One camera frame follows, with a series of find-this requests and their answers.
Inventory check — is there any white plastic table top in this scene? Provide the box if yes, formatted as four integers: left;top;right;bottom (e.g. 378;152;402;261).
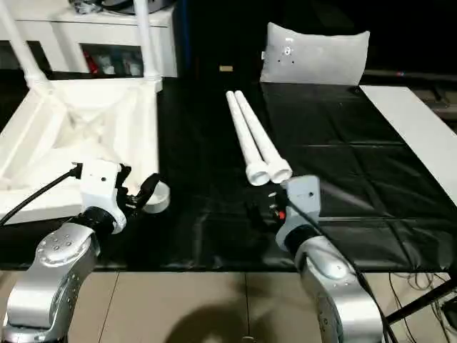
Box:
0;76;172;227

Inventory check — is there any white cabinet with glass doors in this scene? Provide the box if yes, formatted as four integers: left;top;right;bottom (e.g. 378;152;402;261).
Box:
0;6;179;79

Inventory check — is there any black left camera cable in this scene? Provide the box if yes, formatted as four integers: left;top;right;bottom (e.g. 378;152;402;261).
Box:
0;161;82;229

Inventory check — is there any white flat board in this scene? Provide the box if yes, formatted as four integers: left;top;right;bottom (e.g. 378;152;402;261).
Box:
358;84;457;209

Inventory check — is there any black metal frame bar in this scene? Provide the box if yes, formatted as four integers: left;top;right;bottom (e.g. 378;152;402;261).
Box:
384;281;457;323

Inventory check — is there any black right camera cable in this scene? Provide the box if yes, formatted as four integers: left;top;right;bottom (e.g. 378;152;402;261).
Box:
286;188;398;343

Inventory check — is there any grey cushion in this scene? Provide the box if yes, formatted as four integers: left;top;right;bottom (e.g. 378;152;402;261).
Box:
258;21;372;87

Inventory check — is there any black camera cable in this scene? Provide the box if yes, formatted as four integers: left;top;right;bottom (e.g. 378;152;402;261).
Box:
0;161;82;229
286;188;398;343

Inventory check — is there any dark clutter pile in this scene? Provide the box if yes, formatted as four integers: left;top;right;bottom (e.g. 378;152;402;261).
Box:
69;0;105;16

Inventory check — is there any thin black metal rail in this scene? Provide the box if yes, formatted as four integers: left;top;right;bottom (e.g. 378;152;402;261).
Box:
363;69;457;79

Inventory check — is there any white plastic table leg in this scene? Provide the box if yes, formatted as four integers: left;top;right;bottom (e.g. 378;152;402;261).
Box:
233;89;293;183
224;90;271;187
134;0;164;86
0;0;50;91

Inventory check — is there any grey round bag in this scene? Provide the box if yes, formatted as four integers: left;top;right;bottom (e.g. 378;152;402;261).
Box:
101;0;169;12

